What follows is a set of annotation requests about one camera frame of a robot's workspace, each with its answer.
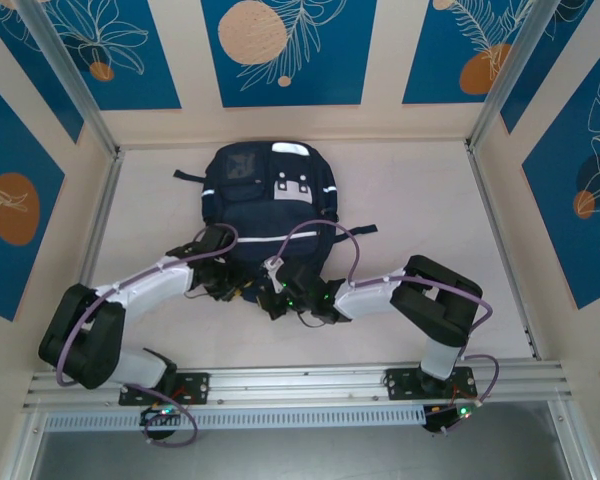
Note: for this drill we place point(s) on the navy blue backpack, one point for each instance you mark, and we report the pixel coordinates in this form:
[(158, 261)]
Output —
[(260, 210)]

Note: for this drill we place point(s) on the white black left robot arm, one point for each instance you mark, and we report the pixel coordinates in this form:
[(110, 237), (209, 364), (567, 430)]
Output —
[(145, 287)]

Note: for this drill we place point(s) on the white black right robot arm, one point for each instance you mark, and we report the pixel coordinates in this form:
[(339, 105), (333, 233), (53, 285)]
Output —
[(370, 300)]

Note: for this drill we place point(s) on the aluminium mounting rail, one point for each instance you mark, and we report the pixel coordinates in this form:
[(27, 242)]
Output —
[(300, 385)]

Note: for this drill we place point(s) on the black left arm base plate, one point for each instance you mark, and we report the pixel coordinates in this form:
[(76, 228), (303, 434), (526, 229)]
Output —
[(195, 387)]

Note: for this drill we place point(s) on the aluminium side rail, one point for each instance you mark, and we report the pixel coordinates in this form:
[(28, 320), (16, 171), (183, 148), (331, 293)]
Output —
[(477, 175), (97, 225)]

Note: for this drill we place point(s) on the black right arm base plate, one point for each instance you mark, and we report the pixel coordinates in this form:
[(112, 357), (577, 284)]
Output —
[(400, 385)]

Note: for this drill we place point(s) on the aluminium frame post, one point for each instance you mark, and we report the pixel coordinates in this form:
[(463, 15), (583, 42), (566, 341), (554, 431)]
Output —
[(512, 75), (71, 75)]

